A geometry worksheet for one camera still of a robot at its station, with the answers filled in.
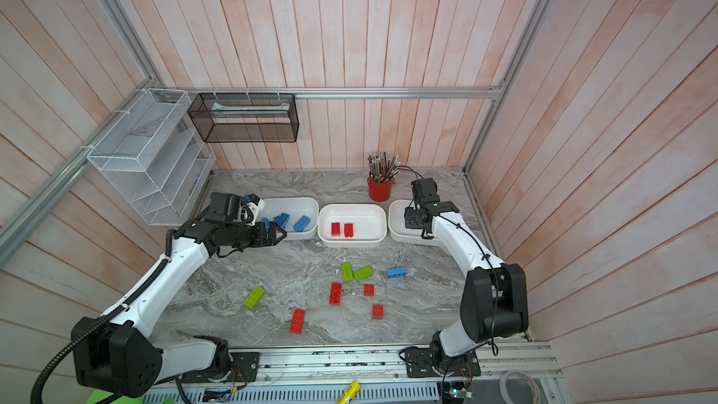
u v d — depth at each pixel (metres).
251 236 0.71
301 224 1.01
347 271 0.91
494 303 0.44
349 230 0.98
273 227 0.73
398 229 0.97
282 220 1.01
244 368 0.73
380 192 1.11
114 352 0.39
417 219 0.63
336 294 0.85
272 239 0.72
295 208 1.07
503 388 0.70
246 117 1.05
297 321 0.80
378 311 0.80
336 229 1.01
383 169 1.07
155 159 0.73
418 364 0.73
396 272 0.88
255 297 0.84
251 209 0.71
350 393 0.69
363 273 0.91
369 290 0.86
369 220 1.03
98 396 0.63
